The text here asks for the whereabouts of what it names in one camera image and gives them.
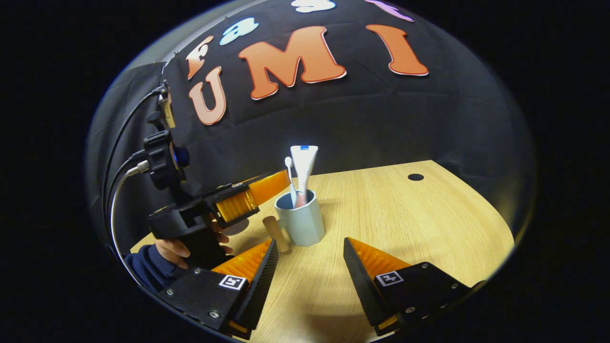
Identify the round dark brown coaster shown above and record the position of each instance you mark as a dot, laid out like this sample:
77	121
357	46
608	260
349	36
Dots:
237	227

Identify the white toothbrush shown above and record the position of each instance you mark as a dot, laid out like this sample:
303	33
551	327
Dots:
289	166

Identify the white toothpaste tube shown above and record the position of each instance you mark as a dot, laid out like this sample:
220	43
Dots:
304	164

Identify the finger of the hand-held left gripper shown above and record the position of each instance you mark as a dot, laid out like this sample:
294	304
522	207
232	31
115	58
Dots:
238	205

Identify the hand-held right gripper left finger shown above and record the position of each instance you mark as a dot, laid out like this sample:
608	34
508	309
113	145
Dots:
259	286

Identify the black backdrop cloth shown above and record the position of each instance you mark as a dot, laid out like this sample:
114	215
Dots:
381	119

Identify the wooden desktop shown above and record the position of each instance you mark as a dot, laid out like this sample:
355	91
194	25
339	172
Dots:
405	214

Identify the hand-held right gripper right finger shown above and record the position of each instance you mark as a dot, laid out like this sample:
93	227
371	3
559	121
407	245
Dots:
362	286

